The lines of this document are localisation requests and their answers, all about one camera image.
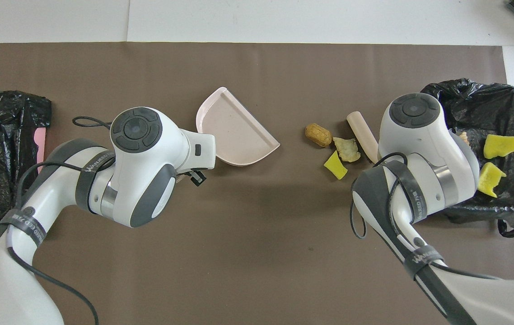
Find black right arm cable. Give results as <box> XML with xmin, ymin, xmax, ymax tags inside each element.
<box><xmin>350</xmin><ymin>151</ymin><xmax>501</xmax><ymax>280</ymax></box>

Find small pale foam chunk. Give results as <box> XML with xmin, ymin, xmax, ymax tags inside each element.
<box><xmin>333</xmin><ymin>137</ymin><xmax>361</xmax><ymax>163</ymax></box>

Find brown rounded foam lump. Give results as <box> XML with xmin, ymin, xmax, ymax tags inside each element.
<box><xmin>305</xmin><ymin>123</ymin><xmax>332</xmax><ymax>148</ymax></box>

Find beige hand brush black bristles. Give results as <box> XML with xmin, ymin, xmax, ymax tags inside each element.
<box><xmin>346</xmin><ymin>111</ymin><xmax>379</xmax><ymax>163</ymax></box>

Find open black bag lined bin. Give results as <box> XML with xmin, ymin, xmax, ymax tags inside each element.
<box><xmin>421</xmin><ymin>78</ymin><xmax>514</xmax><ymax>238</ymax></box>

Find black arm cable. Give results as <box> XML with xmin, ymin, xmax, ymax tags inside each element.
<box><xmin>350</xmin><ymin>151</ymin><xmax>501</xmax><ymax>280</ymax></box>
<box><xmin>6</xmin><ymin>116</ymin><xmax>117</xmax><ymax>325</ymax></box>

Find pale pink plastic dustpan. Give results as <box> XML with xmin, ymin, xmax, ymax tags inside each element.
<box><xmin>196</xmin><ymin>87</ymin><xmax>281</xmax><ymax>167</ymax></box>

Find notched yellow sponge piece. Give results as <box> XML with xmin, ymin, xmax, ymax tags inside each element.
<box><xmin>477</xmin><ymin>162</ymin><xmax>507</xmax><ymax>198</ymax></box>

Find small yellow sponge wedge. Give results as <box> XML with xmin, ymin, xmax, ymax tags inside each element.
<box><xmin>324</xmin><ymin>151</ymin><xmax>349</xmax><ymax>180</ymax></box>

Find brown table mat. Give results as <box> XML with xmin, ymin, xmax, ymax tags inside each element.
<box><xmin>0</xmin><ymin>43</ymin><xmax>514</xmax><ymax>325</ymax></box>

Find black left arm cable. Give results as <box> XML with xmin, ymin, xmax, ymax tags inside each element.
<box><xmin>6</xmin><ymin>116</ymin><xmax>117</xmax><ymax>325</ymax></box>

